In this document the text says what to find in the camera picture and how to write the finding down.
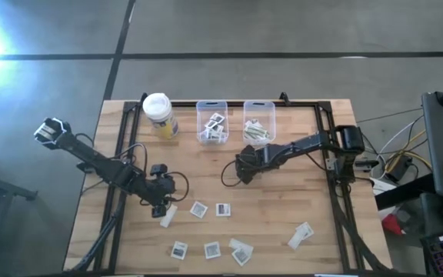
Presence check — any red object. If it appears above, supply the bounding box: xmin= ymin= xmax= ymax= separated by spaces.
xmin=381 ymin=214 xmax=406 ymax=235

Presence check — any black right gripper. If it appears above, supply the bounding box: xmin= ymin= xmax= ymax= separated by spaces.
xmin=235 ymin=144 xmax=273 ymax=175

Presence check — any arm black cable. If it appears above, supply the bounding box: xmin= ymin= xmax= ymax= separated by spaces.
xmin=221 ymin=160 xmax=245 ymax=189
xmin=119 ymin=142 xmax=190 ymax=204

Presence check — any black floor stand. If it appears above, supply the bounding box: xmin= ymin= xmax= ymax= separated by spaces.
xmin=0 ymin=152 xmax=39 ymax=277

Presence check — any clear plastic bin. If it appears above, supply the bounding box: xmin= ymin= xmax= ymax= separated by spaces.
xmin=242 ymin=100 xmax=277 ymax=147
xmin=195 ymin=100 xmax=230 ymax=146

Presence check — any black power brick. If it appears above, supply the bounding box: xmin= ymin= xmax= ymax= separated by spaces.
xmin=385 ymin=154 xmax=414 ymax=182

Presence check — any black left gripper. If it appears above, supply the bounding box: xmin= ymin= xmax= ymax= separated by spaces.
xmin=140 ymin=173 xmax=177 ymax=219

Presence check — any white paper sheet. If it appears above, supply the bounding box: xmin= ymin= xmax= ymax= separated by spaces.
xmin=370 ymin=177 xmax=399 ymax=197

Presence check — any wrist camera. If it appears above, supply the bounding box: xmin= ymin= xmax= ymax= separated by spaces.
xmin=239 ymin=169 xmax=259 ymax=185
xmin=150 ymin=163 xmax=168 ymax=177

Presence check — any yellow disinfecting wipes canister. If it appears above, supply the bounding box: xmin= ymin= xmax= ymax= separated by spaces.
xmin=142 ymin=92 xmax=180 ymax=140

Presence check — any black cart leg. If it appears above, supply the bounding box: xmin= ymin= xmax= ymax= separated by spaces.
xmin=374 ymin=172 xmax=438 ymax=211

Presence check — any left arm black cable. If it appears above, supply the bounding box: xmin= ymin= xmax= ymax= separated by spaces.
xmin=119 ymin=142 xmax=190 ymax=204

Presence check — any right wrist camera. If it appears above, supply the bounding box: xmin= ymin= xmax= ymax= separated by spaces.
xmin=239 ymin=169 xmax=259 ymax=185

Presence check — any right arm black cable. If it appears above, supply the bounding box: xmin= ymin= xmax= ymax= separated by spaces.
xmin=221 ymin=160 xmax=245 ymax=189

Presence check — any yellow cable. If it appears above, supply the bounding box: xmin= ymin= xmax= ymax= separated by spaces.
xmin=385 ymin=128 xmax=434 ymax=174

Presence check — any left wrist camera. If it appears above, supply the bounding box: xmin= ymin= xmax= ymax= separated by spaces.
xmin=150 ymin=163 xmax=168 ymax=177

